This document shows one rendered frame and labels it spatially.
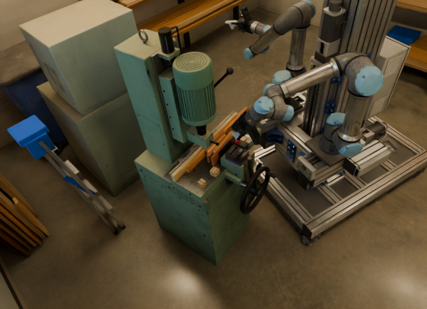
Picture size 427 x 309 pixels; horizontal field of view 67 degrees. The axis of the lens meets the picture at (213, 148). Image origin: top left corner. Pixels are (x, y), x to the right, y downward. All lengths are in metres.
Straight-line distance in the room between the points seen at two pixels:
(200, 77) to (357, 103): 0.73
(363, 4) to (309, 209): 1.39
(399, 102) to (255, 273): 2.40
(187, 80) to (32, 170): 2.44
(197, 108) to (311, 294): 1.50
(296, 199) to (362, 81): 1.23
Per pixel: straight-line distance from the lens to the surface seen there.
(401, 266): 2.69
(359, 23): 1.81
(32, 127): 2.00
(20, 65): 3.12
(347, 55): 1.63
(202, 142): 1.72
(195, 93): 1.46
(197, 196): 1.69
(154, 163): 2.01
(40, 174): 3.49
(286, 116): 1.51
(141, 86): 1.67
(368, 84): 1.54
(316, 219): 2.44
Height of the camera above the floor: 2.26
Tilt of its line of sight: 46 degrees down
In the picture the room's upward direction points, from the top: 7 degrees counter-clockwise
